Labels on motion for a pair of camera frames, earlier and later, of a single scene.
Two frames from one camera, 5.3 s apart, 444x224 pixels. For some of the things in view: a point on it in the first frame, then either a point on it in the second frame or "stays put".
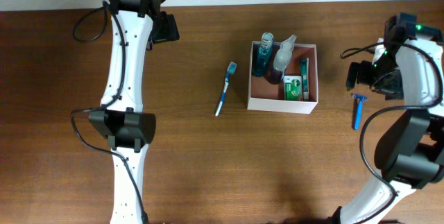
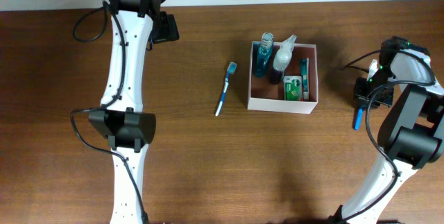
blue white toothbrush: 231,69 stays put
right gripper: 356,75 to 362,92
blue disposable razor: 361,98 stays put
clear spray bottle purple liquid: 282,58 stays put
